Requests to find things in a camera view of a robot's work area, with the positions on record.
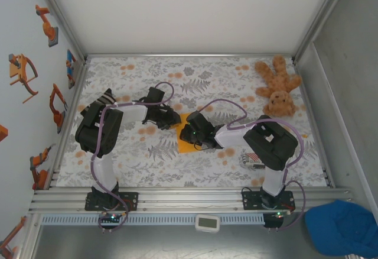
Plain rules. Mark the orange paper sheet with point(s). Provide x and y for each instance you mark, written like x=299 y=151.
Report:
x=184 y=148

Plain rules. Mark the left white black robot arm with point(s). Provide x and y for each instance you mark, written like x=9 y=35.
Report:
x=133 y=114

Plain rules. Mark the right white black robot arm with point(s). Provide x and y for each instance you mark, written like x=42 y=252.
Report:
x=233 y=136

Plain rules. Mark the floral print tablecloth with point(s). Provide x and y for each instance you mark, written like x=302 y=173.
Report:
x=177 y=176

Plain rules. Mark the small printed cardboard box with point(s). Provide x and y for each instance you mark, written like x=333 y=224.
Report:
x=251 y=163

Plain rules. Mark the black white striped sock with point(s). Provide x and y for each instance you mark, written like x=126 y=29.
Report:
x=107 y=97

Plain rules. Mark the white digital timer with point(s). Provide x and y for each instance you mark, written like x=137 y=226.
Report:
x=207 y=223

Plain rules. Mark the brown teddy bear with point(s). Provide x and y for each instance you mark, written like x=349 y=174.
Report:
x=277 y=78

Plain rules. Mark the small circuit board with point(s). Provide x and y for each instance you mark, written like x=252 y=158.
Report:
x=282 y=214
x=112 y=217

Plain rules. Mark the blue cap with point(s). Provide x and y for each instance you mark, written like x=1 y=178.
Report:
x=339 y=226

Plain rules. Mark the wide aluminium table rail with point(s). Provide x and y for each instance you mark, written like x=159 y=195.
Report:
x=192 y=200

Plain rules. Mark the thin aluminium frame rail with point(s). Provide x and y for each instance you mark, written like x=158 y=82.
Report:
x=189 y=55

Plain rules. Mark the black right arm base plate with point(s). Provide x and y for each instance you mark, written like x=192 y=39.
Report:
x=249 y=200

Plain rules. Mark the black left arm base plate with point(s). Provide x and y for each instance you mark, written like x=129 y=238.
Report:
x=133 y=197

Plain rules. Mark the aluminium side rail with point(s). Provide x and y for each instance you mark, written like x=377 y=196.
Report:
x=310 y=105
x=75 y=96

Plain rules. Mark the blue orange machine wall sticker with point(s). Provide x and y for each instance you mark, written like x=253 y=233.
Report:
x=70 y=64

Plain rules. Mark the aluminium frame post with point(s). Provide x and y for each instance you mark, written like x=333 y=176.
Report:
x=322 y=13
x=59 y=13

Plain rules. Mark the orange gripper wall sticker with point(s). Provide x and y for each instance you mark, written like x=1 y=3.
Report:
x=17 y=69
x=13 y=235

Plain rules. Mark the orange block wall sticker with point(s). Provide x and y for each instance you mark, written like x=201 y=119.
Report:
x=3 y=133

